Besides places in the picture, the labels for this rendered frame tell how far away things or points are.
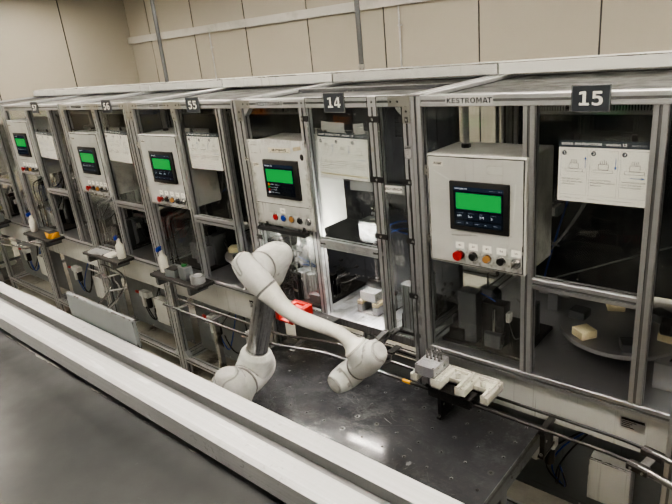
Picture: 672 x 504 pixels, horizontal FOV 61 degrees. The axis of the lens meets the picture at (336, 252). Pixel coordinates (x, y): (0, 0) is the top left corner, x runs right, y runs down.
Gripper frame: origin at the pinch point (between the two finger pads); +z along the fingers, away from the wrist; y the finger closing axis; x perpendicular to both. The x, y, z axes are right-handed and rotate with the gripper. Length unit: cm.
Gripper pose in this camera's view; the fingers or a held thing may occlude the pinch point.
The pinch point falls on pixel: (394, 340)
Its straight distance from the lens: 255.5
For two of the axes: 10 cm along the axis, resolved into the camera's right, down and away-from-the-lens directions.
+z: 6.5, -3.2, 6.9
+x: -7.6, -1.5, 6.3
